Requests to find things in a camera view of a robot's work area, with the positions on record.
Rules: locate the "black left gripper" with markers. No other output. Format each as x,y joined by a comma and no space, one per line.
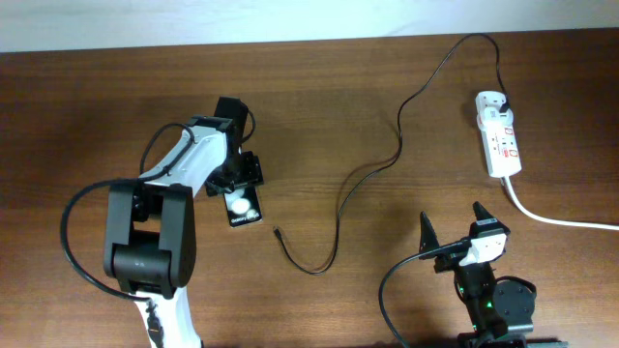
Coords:
253,176

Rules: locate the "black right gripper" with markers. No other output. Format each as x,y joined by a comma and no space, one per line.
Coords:
428,239

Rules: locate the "black Galaxy smartphone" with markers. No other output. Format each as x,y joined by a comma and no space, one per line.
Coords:
242,207

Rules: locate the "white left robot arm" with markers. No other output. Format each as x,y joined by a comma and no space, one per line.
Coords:
150,239

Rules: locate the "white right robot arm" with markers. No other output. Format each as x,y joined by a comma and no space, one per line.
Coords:
500,308

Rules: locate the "white USB charger plug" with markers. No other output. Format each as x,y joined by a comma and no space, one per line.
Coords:
491,107

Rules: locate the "white power strip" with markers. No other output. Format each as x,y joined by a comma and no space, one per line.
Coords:
499,142

